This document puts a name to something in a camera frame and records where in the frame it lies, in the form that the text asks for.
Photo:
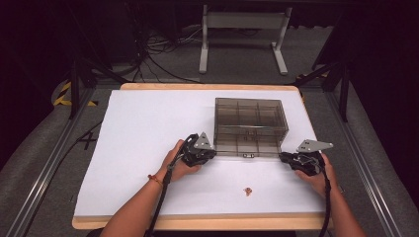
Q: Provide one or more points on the yellow black hazard tape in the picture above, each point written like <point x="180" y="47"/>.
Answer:
<point x="62" y="98"/>

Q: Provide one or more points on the white metal desk frame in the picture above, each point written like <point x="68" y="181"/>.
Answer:
<point x="243" y="20"/>

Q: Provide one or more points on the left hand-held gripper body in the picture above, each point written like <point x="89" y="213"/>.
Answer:
<point x="194" y="153"/>

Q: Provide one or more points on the aluminium floor rail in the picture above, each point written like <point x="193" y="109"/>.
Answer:
<point x="362" y="158"/>
<point x="49" y="164"/>

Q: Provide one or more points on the white paper sheet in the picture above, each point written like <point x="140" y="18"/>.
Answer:
<point x="148" y="131"/>

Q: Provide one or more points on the person's right hand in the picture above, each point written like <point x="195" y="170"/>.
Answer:
<point x="321" y="184"/>

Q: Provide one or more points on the person's left hand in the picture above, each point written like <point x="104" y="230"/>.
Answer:
<point x="176" y="169"/>

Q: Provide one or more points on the black metal stand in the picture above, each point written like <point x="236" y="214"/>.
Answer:
<point x="74" y="89"/>
<point x="344" y="95"/>

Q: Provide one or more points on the small orange trinket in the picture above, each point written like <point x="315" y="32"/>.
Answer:
<point x="248" y="191"/>

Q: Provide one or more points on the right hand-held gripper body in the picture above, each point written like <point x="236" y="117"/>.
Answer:
<point x="306" y="161"/>

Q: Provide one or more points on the smoky clear drawer box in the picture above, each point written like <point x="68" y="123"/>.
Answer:
<point x="250" y="118"/>

